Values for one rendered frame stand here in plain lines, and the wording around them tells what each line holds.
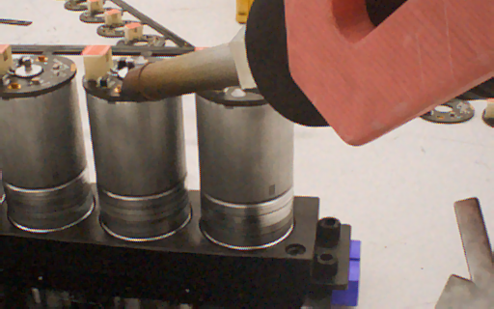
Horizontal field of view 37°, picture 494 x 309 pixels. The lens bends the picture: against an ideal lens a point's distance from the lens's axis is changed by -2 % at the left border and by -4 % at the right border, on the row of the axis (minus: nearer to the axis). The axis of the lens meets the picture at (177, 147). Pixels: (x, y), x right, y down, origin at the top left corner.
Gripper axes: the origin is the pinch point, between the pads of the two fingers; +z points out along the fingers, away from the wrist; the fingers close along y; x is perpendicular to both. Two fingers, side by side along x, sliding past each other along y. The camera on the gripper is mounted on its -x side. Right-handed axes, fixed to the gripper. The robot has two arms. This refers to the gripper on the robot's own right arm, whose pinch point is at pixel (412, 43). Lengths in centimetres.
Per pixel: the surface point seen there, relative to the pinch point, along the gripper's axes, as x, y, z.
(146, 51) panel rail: -7.7, -1.7, 8.2
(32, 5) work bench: -27.8, -8.0, 25.6
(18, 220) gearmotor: -6.2, 2.5, 11.8
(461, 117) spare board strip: -4.7, -15.3, 13.5
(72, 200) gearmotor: -5.8, 1.1, 11.0
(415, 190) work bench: -2.4, -10.0, 12.5
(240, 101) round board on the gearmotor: -4.0, -1.8, 6.3
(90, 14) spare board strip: -23.6, -9.6, 23.3
